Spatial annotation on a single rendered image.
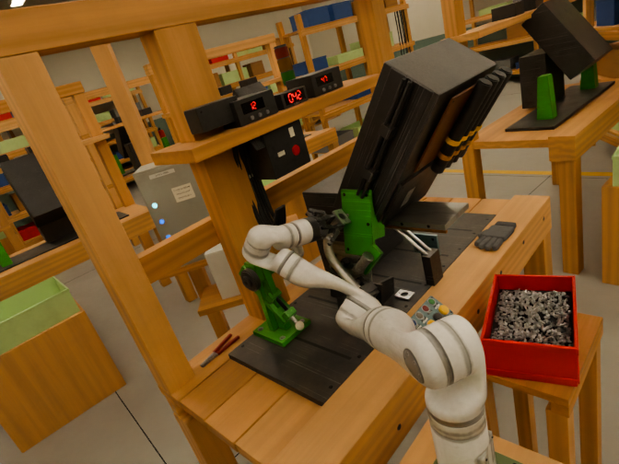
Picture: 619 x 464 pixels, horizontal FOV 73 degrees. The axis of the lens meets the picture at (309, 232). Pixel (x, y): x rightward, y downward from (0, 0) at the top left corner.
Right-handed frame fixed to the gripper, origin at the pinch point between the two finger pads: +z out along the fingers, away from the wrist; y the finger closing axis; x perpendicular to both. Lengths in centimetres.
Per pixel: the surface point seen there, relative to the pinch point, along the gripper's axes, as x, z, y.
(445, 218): -18.2, 19.7, -19.2
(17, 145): 447, 47, 521
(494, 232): -10, 55, -28
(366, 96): 183, 466, 304
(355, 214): -4.8, 3.8, -1.8
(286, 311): 21.7, -18.8, -13.5
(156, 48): -18, -37, 59
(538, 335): -19, 13, -59
